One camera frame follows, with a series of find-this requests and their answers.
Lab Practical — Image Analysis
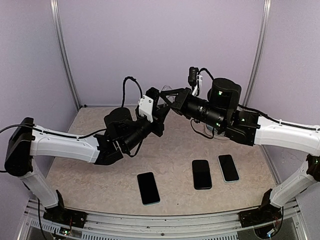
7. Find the clear phone case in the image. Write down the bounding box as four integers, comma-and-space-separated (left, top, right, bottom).
157, 85, 181, 110

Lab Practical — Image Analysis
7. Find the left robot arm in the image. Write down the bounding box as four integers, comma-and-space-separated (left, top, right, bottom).
4, 87, 175, 223

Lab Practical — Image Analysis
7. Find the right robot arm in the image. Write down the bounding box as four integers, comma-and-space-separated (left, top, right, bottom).
160, 78, 320, 222

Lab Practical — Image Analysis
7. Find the black phone teal edge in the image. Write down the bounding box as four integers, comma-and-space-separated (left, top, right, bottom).
137, 172, 160, 206

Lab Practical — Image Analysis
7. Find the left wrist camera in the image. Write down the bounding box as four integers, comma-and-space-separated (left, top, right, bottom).
137, 95, 154, 123

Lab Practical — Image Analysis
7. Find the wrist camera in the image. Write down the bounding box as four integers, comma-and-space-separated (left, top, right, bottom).
188, 66, 203, 97
137, 95, 154, 123

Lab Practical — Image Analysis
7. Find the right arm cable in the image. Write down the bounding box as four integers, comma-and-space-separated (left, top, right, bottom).
191, 66, 320, 141

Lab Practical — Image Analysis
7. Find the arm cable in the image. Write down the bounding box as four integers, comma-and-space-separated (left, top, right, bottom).
191, 66, 320, 141
0, 76, 143, 158

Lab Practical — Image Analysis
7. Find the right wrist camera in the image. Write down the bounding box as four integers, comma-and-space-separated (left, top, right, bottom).
188, 66, 203, 97

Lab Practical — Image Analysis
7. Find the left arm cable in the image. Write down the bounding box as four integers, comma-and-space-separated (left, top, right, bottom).
0, 76, 143, 158

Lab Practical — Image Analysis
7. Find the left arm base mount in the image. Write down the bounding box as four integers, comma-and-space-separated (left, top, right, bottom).
43, 190, 88, 229

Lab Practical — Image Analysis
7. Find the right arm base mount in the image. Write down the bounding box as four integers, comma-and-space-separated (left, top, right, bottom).
238, 189, 283, 228

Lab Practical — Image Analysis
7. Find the aluminium frame rail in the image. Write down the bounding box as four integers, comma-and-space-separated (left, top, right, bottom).
17, 197, 308, 240

